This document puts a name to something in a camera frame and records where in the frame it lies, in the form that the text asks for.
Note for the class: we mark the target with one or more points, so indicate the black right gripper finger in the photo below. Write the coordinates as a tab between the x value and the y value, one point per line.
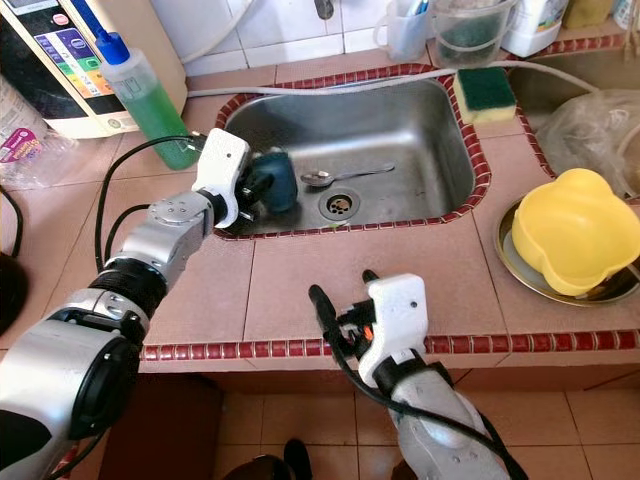
370	285
328	315

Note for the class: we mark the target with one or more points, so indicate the blue plastic mug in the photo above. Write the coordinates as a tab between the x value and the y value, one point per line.
278	180

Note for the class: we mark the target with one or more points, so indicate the shallow steel bowl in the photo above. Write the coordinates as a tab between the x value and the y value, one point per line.
505	255

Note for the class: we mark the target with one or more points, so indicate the yellow plastic bowl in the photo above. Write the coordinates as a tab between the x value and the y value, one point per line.
575	235

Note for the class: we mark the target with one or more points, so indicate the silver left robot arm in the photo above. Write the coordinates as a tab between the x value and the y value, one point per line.
80	370

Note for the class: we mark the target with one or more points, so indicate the green dish soap bottle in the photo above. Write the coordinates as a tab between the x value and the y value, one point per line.
155	110

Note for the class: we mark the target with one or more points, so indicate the black robot left foot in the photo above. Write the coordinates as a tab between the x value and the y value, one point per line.
296	460

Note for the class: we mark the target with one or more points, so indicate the small steel sink basin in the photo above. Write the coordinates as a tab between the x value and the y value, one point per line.
390	130

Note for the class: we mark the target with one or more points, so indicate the yellow green sponge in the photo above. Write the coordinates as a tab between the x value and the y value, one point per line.
488	95

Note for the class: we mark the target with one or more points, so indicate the clear toothbrush cup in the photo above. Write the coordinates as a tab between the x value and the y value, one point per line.
405	30

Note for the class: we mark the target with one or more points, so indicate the black electric kettle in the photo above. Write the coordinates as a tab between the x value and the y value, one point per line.
10	295

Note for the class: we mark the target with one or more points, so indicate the beige black water ioniser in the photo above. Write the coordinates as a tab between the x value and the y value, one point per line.
60	70

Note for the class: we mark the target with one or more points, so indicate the clear plastic bag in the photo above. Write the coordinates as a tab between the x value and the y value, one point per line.
595	140

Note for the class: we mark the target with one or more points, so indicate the large steel sink basin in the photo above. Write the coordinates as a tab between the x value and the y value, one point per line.
560	75

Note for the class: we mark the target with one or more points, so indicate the white detergent bottle yellow cap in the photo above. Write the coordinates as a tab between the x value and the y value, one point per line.
535	25

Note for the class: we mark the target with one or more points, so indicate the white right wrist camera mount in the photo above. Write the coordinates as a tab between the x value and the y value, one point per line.
395	315

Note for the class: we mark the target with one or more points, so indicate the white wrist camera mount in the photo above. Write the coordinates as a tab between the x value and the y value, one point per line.
395	315
220	165

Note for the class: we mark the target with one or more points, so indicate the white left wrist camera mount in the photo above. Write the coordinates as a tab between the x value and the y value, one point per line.
220	165

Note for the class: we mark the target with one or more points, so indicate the steel wall tap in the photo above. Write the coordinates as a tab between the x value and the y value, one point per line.
325	8

